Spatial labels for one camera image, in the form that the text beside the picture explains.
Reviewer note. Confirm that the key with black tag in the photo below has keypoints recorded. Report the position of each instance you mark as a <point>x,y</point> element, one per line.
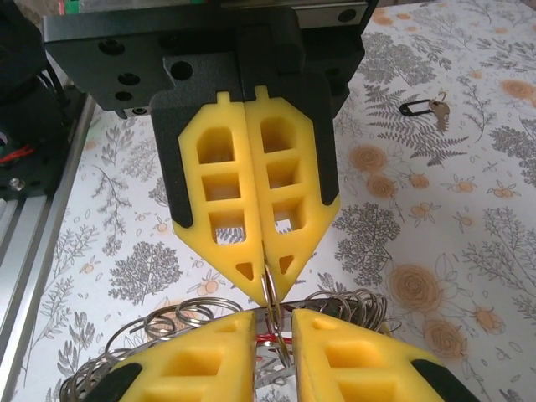
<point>442,114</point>

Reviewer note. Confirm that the round metal disc with keyrings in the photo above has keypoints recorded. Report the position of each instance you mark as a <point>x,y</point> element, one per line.
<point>274,385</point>

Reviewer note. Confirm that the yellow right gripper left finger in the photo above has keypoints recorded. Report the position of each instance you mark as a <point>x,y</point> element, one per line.
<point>197,368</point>

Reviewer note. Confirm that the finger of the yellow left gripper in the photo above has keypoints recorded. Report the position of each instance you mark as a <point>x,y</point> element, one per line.
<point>167,159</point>
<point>322,159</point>

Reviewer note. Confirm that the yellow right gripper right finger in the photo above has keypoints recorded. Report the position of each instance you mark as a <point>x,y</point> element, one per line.
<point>356,372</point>

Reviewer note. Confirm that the steel split keyring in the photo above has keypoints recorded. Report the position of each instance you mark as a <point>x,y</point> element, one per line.
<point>271,289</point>

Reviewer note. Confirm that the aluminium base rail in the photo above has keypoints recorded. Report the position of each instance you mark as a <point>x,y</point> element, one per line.
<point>37,234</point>

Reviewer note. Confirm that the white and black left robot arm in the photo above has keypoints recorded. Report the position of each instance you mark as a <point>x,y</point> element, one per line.
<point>21,84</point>

